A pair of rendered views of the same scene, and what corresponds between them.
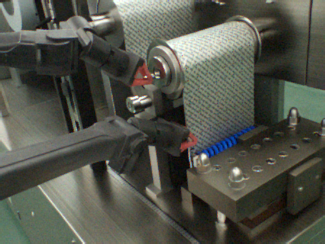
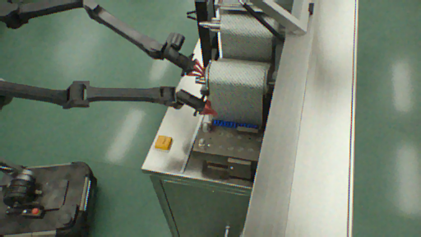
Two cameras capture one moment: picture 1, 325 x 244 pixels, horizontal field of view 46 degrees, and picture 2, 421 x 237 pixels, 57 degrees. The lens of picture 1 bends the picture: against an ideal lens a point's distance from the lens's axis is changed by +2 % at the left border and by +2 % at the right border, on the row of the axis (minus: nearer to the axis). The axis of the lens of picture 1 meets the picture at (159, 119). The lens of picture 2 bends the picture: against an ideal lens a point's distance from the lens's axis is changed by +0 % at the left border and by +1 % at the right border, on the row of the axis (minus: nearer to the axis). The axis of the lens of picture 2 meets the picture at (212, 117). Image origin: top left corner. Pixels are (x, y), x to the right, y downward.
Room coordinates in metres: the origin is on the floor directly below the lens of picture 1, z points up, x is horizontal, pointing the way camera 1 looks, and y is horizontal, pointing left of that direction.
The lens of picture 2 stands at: (0.07, -1.03, 2.39)
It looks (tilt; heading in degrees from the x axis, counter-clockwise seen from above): 48 degrees down; 52
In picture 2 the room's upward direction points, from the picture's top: 7 degrees counter-clockwise
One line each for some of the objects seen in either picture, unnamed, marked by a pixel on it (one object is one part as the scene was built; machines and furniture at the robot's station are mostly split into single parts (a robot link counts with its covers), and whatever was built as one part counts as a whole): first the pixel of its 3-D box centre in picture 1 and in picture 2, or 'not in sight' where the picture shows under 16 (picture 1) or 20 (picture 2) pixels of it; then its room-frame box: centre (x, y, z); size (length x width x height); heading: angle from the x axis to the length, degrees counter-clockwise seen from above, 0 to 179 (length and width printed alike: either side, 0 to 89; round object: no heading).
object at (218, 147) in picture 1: (228, 144); (236, 126); (0.86, -0.17, 1.03); 0.21 x 0.04 x 0.03; 122
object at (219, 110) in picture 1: (221, 113); (236, 110); (0.88, -0.16, 1.11); 0.23 x 0.01 x 0.18; 122
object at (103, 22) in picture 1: (100, 25); (218, 25); (1.06, 0.13, 1.33); 0.06 x 0.06 x 0.06; 32
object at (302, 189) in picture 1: (305, 185); (239, 169); (0.73, -0.32, 0.96); 0.10 x 0.03 x 0.11; 122
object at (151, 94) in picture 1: (152, 142); (208, 99); (0.87, 0.03, 1.05); 0.06 x 0.05 x 0.31; 122
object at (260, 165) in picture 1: (269, 160); (240, 146); (0.80, -0.26, 1.00); 0.40 x 0.16 x 0.06; 122
